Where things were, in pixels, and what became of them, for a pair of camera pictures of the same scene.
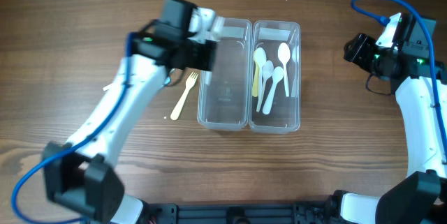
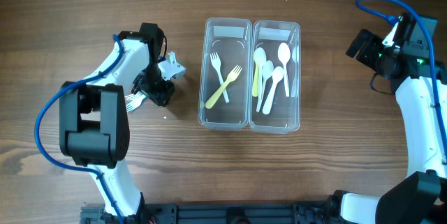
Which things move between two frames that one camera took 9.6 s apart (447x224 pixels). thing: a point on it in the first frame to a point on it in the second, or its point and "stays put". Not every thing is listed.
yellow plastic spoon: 255,80 stays put
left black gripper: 206,61 to 159,93
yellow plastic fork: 189,84 to 232,77
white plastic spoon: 277,75 stays put
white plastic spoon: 283,55 stays put
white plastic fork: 207,77 to 216,62
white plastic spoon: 260,59 stays put
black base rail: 242,213 stays put
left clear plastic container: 225,92 stays put
